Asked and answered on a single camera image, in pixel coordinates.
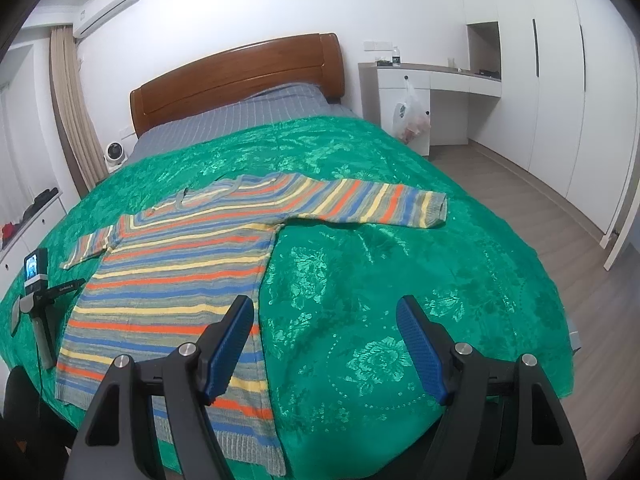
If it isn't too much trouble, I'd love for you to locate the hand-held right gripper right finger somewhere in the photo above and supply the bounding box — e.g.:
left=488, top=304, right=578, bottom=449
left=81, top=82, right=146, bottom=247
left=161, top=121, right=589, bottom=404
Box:
left=396, top=295, right=586, bottom=480

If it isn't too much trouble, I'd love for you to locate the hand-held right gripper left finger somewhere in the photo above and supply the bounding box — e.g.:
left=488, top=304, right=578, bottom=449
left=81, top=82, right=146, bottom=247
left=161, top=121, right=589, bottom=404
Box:
left=72, top=295, right=256, bottom=480

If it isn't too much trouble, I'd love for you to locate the striped knit sweater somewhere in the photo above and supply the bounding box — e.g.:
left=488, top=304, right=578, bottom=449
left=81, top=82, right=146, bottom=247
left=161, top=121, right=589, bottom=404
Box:
left=54, top=171, right=448, bottom=463

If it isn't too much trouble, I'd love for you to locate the white drawer cabinet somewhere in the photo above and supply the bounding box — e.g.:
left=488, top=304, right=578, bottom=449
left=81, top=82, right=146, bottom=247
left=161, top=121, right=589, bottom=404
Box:
left=0, top=195, right=68, bottom=281

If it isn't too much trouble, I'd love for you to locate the green patterned blanket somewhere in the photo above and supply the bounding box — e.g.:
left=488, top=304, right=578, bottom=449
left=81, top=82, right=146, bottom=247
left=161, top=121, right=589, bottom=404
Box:
left=0, top=114, right=576, bottom=480

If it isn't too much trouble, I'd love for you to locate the black cloth pile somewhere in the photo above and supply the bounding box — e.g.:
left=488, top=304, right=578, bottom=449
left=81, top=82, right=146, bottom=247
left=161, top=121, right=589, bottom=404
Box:
left=20, top=187, right=61, bottom=221

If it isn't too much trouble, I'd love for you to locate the person's dark clothing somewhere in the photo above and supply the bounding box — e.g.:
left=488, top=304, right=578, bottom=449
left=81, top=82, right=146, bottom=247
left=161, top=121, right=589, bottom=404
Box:
left=0, top=365, right=76, bottom=480

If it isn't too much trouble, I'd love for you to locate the white round fan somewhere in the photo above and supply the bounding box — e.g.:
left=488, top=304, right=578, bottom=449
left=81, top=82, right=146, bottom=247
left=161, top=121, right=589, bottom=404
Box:
left=103, top=142, right=132, bottom=167

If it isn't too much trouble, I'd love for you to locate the beige curtain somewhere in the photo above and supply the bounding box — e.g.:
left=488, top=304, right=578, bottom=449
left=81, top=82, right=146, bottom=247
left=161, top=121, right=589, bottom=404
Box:
left=48, top=24, right=107, bottom=196

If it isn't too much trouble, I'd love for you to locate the grey striped bed sheet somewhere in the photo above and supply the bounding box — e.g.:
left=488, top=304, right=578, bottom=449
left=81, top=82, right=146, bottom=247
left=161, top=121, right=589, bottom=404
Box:
left=131, top=82, right=361, bottom=166

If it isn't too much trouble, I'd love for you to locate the white door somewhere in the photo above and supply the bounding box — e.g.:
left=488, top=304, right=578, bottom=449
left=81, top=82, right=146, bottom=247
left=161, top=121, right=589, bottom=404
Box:
left=602, top=195, right=640, bottom=272

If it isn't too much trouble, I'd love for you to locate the white plastic bag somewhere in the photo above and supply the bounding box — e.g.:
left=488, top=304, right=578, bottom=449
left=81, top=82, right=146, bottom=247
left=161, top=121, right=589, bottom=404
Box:
left=392, top=77, right=432, bottom=145

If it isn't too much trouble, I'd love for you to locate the white desk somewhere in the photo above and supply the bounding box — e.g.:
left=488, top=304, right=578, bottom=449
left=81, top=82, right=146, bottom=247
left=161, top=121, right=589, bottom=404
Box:
left=358, top=62, right=502, bottom=157

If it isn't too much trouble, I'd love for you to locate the wooden headboard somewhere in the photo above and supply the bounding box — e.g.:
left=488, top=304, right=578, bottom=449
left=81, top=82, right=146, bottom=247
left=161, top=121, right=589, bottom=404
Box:
left=130, top=32, right=347, bottom=138

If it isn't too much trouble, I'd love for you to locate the white wardrobe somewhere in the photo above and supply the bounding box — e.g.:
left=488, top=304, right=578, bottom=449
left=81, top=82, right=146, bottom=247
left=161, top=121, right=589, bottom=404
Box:
left=460, top=0, right=640, bottom=231

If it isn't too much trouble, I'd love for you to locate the white air conditioner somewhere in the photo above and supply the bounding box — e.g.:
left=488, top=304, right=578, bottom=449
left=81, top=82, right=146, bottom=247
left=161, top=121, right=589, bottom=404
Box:
left=72, top=0, right=143, bottom=40

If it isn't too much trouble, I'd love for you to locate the thin black cable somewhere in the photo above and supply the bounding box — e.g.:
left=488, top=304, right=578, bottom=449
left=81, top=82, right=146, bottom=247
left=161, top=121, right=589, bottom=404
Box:
left=34, top=332, right=47, bottom=413

